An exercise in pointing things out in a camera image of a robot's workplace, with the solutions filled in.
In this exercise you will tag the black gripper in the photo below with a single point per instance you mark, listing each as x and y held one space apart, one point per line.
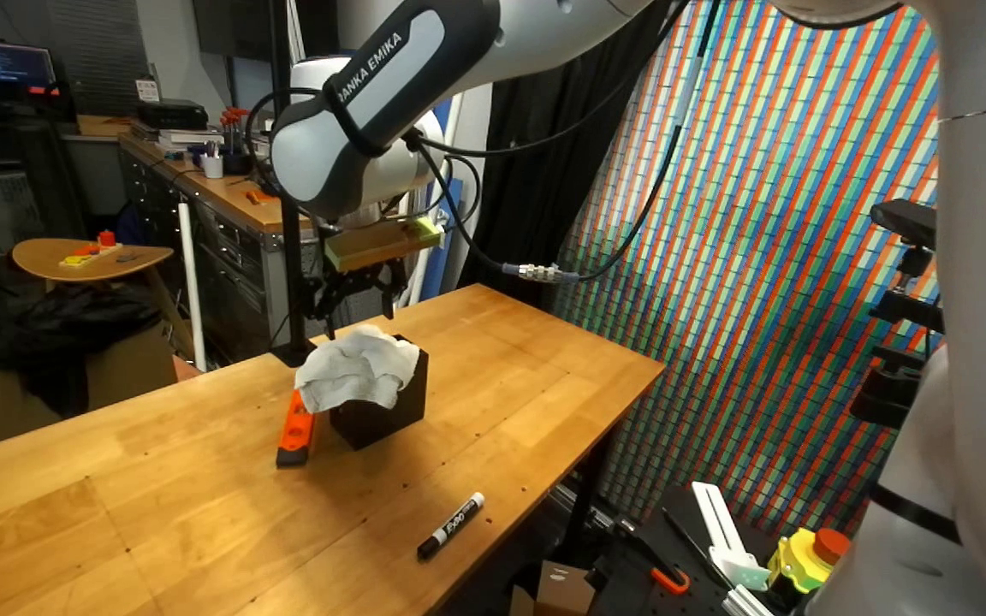
366 286

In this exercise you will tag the white cloth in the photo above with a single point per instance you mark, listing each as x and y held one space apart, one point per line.
356 366

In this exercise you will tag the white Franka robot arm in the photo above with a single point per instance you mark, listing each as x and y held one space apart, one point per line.
974 286

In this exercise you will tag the black open box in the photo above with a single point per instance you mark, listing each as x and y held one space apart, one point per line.
385 416

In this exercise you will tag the brown cardboard box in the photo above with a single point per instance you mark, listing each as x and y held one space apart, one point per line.
568 591

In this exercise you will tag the black pole stand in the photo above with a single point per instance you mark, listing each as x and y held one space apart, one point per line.
290 226

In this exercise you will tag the orange black spirit level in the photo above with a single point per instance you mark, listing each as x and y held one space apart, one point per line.
295 433

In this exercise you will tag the white upright pole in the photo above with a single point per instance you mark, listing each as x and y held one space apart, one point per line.
194 286

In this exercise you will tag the black marker white label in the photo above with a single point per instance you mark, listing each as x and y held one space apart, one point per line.
452 523

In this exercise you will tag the round wooden stool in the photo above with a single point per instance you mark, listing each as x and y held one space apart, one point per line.
87 256

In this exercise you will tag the multicoloured woven curtain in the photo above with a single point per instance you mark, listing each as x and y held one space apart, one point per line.
767 286

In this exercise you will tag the orange black bar clamp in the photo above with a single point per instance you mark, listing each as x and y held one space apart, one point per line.
669 578

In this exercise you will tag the yellow green red toy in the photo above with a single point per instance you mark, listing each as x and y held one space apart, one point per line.
811 558

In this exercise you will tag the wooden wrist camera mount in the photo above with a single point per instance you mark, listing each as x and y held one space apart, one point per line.
374 245

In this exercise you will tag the white slotted plastic bracket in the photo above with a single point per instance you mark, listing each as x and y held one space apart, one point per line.
726 534

